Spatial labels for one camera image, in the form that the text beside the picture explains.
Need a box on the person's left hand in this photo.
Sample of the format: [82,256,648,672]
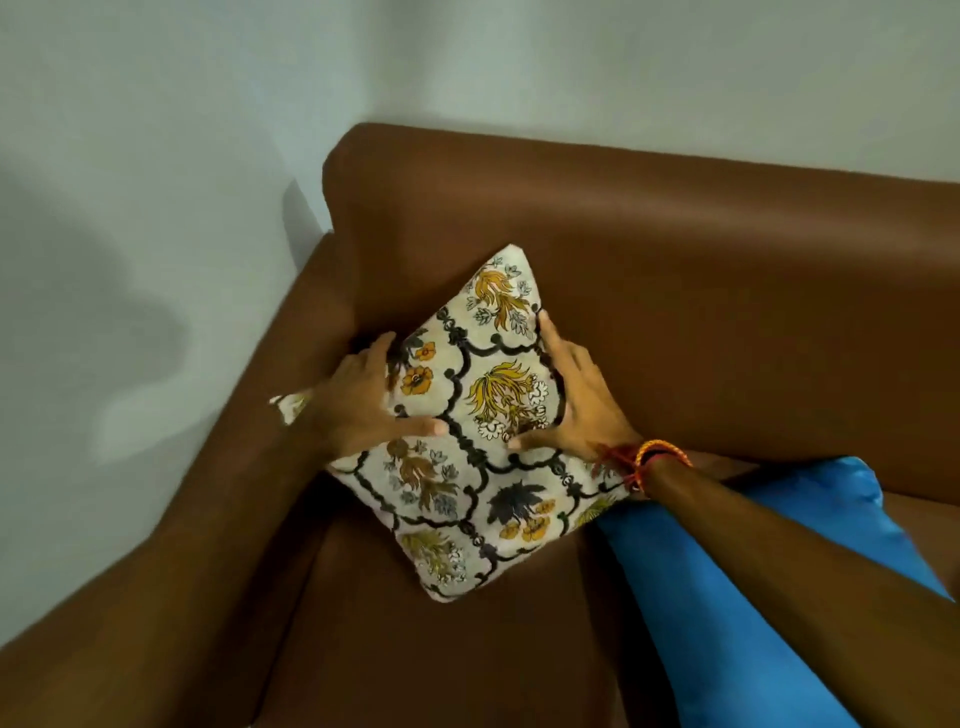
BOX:
[297,330,450,461]

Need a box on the person's right hand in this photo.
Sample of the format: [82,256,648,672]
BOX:
[507,309,645,464]

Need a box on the white floral cushion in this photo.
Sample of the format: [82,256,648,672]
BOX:
[270,243,639,604]

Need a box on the person's left forearm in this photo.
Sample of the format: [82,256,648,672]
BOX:
[0,420,339,728]

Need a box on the person's right forearm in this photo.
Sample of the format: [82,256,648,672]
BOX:
[637,453,960,728]

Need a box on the brown leather sofa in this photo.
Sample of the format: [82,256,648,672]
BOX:
[0,122,960,728]

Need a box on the blue satin cushion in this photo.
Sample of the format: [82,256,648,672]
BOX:
[596,456,955,728]

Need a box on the red orange thread bracelet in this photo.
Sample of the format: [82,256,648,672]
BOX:
[600,439,694,498]

